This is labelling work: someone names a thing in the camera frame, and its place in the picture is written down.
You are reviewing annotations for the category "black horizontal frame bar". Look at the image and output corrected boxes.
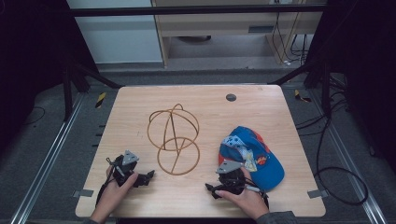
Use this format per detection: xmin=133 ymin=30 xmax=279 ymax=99
xmin=68 ymin=4 xmax=328 ymax=18

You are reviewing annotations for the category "yellow and black floor tape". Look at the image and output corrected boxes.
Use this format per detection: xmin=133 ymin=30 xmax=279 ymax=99
xmin=294 ymin=89 xmax=312 ymax=104
xmin=94 ymin=91 xmax=107 ymax=109

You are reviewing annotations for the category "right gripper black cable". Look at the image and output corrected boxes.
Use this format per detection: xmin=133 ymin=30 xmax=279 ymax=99
xmin=244 ymin=177 xmax=271 ymax=209

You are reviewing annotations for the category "thin black floor cable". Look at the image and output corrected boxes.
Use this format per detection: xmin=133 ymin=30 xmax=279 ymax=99
xmin=23 ymin=105 xmax=47 ymax=126

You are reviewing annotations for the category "light wooden desk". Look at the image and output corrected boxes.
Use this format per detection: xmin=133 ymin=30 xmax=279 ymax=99
xmin=150 ymin=0 xmax=329 ymax=68

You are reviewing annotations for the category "bundle of hanging desk cables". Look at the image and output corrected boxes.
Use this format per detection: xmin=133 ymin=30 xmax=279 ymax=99
xmin=271 ymin=0 xmax=310 ymax=67

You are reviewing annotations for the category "bundle of black floor cables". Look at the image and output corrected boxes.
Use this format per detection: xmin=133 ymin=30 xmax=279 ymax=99
xmin=294 ymin=73 xmax=353 ymax=137

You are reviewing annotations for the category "aluminium floor rail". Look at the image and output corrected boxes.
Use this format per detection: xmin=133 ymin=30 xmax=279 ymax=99
xmin=8 ymin=92 xmax=86 ymax=224
xmin=309 ymin=90 xmax=389 ymax=224

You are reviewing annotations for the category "black curtain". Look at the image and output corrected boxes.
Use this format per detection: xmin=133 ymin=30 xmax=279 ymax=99
xmin=305 ymin=0 xmax=396 ymax=175
xmin=0 ymin=0 xmax=100 ymax=157

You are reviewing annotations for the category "white cabinet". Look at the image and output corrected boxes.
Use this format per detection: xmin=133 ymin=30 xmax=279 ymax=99
xmin=66 ymin=0 xmax=164 ymax=65

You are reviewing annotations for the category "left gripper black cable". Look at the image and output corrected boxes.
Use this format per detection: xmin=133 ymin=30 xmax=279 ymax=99
xmin=94 ymin=157 xmax=117 ymax=207

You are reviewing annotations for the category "black frame stand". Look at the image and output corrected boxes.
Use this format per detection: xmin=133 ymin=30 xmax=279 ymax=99
xmin=61 ymin=55 xmax=125 ymax=123
xmin=268 ymin=59 xmax=332 ymax=118

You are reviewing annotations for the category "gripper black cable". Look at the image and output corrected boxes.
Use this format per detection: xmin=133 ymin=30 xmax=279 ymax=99
xmin=94 ymin=157 xmax=117 ymax=207
xmin=244 ymin=177 xmax=271 ymax=209

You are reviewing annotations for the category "grey tape strip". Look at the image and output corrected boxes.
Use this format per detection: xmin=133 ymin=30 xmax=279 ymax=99
xmin=306 ymin=189 xmax=330 ymax=200
xmin=72 ymin=189 xmax=94 ymax=199

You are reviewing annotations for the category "brown wire hat stand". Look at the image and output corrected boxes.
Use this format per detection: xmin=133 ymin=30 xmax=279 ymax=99
xmin=147 ymin=103 xmax=201 ymax=176

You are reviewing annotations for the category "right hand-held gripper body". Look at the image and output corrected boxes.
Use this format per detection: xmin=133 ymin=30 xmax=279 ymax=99
xmin=215 ymin=159 xmax=250 ymax=196

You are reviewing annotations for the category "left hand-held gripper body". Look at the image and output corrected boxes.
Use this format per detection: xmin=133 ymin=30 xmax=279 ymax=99
xmin=106 ymin=149 xmax=140 ymax=188

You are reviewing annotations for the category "person's right hand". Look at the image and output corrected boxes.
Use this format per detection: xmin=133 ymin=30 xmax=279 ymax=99
xmin=215 ymin=167 xmax=271 ymax=220

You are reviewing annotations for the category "blue and orange baseball cap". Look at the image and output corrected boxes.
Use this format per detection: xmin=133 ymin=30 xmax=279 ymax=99
xmin=218 ymin=125 xmax=286 ymax=192

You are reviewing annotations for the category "black looped floor cable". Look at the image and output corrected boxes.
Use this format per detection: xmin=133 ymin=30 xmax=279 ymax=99
xmin=313 ymin=118 xmax=370 ymax=206

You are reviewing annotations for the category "person's left hand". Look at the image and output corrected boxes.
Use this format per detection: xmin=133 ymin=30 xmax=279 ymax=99
xmin=98 ymin=165 xmax=140 ymax=217

